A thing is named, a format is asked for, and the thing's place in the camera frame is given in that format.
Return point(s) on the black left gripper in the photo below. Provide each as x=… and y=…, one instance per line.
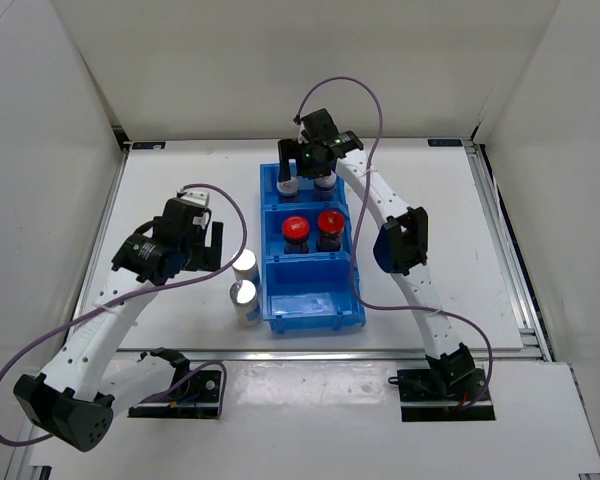
x=207, y=258

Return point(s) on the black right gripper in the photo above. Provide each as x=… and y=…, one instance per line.
x=292, y=150

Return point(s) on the red-label spice jar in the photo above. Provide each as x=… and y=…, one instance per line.
x=288, y=190
x=324, y=187

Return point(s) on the silver-lid shaker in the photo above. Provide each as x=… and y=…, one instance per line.
x=245, y=300
x=245, y=267

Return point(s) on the red-capped dark sauce bottle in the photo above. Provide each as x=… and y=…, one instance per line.
x=296, y=230

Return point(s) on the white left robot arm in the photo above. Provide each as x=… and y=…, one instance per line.
x=72, y=398

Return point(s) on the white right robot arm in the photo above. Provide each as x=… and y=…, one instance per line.
x=400, y=250

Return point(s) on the red-capped sauce bottle in bin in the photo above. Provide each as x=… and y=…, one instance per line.
x=331, y=224

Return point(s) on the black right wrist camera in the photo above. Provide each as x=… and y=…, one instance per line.
x=317, y=126

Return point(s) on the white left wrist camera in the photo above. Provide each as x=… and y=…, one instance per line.
x=198, y=197

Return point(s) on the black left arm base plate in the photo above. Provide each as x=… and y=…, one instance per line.
x=200, y=398

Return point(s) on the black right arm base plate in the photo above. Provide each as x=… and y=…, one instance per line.
x=421, y=402

